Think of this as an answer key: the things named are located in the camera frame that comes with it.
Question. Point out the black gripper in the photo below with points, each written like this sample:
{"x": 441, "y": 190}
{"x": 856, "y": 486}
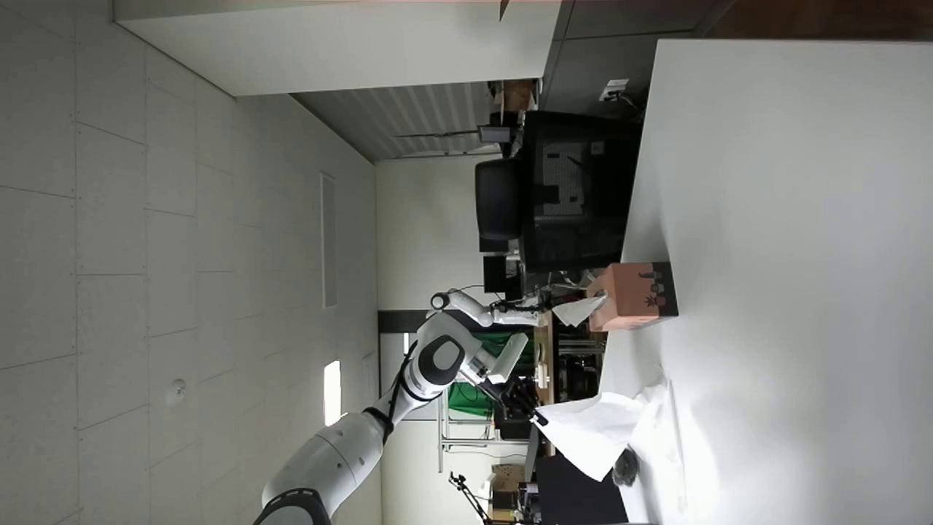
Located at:
{"x": 511, "y": 401}

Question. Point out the grey ribbed shutter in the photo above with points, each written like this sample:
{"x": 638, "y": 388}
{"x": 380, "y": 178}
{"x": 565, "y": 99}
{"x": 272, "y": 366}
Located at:
{"x": 418, "y": 117}

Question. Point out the orange tissue box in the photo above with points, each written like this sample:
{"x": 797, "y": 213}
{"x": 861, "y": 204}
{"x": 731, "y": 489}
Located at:
{"x": 638, "y": 296}

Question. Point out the black tripod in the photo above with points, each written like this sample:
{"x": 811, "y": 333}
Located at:
{"x": 469, "y": 492}

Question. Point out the brown cardboard box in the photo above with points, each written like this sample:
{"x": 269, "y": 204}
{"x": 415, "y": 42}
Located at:
{"x": 514, "y": 98}

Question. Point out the black round knob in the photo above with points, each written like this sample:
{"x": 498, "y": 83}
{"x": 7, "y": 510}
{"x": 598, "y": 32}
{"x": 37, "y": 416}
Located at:
{"x": 625, "y": 467}

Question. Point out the green panel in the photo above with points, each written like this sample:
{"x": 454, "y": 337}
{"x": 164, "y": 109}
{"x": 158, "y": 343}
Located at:
{"x": 472, "y": 398}

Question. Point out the white rack frame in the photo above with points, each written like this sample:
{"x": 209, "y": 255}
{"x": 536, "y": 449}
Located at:
{"x": 463, "y": 430}

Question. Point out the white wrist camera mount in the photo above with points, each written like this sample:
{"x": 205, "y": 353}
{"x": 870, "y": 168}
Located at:
{"x": 505, "y": 356}

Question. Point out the black monitor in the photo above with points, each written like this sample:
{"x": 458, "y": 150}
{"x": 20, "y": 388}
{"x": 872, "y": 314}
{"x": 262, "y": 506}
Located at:
{"x": 555, "y": 190}

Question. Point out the black box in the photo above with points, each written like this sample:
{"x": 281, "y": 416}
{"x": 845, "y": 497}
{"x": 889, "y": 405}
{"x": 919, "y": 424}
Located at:
{"x": 571, "y": 497}

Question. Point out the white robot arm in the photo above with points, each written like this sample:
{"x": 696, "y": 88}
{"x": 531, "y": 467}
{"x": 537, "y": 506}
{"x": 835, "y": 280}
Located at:
{"x": 340, "y": 454}

